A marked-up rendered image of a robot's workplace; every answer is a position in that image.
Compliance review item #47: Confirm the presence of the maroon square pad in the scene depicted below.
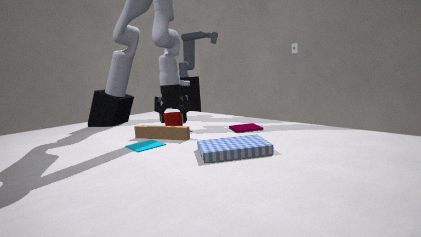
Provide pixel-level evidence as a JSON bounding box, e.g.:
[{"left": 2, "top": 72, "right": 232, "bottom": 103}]
[{"left": 229, "top": 123, "right": 264, "bottom": 133}]

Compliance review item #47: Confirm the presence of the red cup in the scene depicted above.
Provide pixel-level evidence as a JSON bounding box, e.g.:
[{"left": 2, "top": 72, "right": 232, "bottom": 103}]
[{"left": 163, "top": 112, "right": 183, "bottom": 126}]

